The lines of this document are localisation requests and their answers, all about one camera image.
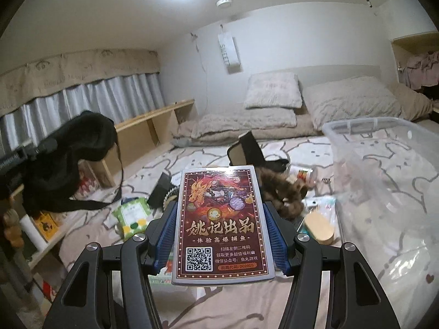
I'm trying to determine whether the beige curtain valance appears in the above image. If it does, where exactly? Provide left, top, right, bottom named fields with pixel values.
left=0, top=49, right=161, bottom=115

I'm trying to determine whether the person's left hand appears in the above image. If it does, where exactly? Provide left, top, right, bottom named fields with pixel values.
left=3, top=209, right=25, bottom=251

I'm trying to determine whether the white hanging wall sign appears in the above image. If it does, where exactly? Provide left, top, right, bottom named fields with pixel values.
left=217, top=33, right=242, bottom=74

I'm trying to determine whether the green wet wipes pack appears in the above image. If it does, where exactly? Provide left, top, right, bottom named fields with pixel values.
left=112, top=197, right=151, bottom=242

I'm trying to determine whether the yellow box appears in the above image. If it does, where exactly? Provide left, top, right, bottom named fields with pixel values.
left=34, top=211, right=59, bottom=242

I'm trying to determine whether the red white patterned box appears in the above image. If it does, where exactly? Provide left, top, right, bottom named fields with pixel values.
left=77, top=164, right=103, bottom=192

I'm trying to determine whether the beige fleece blanket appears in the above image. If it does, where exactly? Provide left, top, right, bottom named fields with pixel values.
left=171, top=82, right=434, bottom=148

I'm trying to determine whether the long wooden shelf unit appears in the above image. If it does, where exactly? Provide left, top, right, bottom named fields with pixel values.
left=7, top=99, right=196, bottom=282

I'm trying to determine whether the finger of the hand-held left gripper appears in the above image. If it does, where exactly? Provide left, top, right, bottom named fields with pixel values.
left=21, top=138, right=60, bottom=158
left=0, top=152, right=36, bottom=180

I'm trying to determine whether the pink clothes pile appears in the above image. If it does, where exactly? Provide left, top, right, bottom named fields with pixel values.
left=399, top=51, right=439, bottom=90

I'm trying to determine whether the small printed jar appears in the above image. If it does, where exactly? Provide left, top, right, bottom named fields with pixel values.
left=288, top=164, right=321, bottom=186

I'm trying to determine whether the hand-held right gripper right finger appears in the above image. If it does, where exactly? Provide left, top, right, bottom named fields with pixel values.
left=262, top=202, right=407, bottom=329

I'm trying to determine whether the oval wooden brush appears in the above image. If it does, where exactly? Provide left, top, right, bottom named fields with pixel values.
left=303, top=209, right=335, bottom=245

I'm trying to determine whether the small fluffy pillow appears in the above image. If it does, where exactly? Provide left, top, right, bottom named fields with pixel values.
left=243, top=73, right=303, bottom=110

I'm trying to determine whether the large fluffy pillow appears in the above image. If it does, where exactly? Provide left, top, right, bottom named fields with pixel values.
left=302, top=75, right=403, bottom=122

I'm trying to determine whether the brown furry hair claw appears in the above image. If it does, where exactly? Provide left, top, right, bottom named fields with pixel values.
left=255, top=166, right=314, bottom=222

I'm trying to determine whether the tall black box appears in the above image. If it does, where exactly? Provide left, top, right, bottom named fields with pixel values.
left=147, top=173, right=174, bottom=209

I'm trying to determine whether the clear plastic storage container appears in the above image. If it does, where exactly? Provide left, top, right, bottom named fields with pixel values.
left=322, top=117, right=439, bottom=282

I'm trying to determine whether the folded fluffy blanket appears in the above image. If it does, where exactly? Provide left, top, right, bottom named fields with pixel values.
left=178, top=108, right=297, bottom=138

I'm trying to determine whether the red playing card box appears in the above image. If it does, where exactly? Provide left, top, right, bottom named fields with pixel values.
left=171, top=165, right=276, bottom=287

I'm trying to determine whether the black glove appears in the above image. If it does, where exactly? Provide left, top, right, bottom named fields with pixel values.
left=262, top=158, right=290, bottom=174

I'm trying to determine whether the grey curtain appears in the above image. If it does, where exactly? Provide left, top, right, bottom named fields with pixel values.
left=0, top=72, right=165, bottom=144

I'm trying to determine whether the white wall cable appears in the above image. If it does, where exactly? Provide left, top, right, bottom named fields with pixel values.
left=190, top=32, right=211, bottom=120

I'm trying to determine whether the white paper roll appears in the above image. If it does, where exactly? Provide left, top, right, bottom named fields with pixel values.
left=19, top=214, right=47, bottom=251

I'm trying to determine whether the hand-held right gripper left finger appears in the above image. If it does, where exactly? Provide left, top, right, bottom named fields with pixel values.
left=41, top=200, right=179, bottom=329

